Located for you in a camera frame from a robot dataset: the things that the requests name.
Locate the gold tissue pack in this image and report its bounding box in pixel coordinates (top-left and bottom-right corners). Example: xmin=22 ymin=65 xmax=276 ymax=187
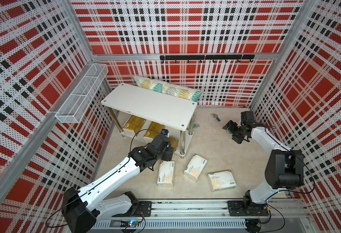
xmin=169 ymin=137 xmax=179 ymax=152
xmin=143 ymin=122 xmax=165 ymax=143
xmin=123 ymin=115 xmax=146 ymax=136

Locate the white tissue pack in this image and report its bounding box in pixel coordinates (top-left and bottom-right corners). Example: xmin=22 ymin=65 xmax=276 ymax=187
xmin=157 ymin=161 xmax=175 ymax=187
xmin=207 ymin=170 xmax=237 ymax=192
xmin=184 ymin=154 xmax=207 ymax=181

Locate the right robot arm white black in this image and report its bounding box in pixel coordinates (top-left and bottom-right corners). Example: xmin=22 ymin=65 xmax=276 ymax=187
xmin=223 ymin=120 xmax=304 ymax=216

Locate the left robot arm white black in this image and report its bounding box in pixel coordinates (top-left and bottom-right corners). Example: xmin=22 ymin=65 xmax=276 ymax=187
xmin=61 ymin=134 xmax=174 ymax=233

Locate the white two-tier shelf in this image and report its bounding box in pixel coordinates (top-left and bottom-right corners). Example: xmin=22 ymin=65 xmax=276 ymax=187
xmin=101 ymin=83 xmax=197 ymax=158

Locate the small floor debris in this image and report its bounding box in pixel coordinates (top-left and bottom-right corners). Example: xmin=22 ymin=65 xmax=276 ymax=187
xmin=211 ymin=113 xmax=221 ymax=122

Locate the geometric patterned pillow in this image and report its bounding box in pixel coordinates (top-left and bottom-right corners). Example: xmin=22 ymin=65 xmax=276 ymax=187
xmin=133 ymin=76 xmax=202 ymax=102

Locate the small green circuit board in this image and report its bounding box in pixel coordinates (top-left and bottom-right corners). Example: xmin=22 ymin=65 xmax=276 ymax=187
xmin=120 ymin=220 xmax=141 ymax=228

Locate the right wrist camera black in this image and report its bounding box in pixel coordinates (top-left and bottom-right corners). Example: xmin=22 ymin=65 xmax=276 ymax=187
xmin=240 ymin=111 xmax=256 ymax=125

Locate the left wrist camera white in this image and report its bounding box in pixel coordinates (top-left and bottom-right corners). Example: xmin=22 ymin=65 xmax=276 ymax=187
xmin=161 ymin=129 xmax=170 ymax=137

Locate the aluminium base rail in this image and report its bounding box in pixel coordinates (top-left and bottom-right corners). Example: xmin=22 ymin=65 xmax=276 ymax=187
xmin=87 ymin=199 xmax=317 ymax=233

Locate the black wall hook rail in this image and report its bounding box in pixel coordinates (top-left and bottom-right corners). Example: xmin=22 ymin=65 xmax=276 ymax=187
xmin=159 ymin=54 xmax=255 ymax=62

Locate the white wire mesh basket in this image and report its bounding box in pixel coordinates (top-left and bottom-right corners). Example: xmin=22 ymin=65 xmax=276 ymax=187
xmin=56 ymin=64 xmax=108 ymax=124

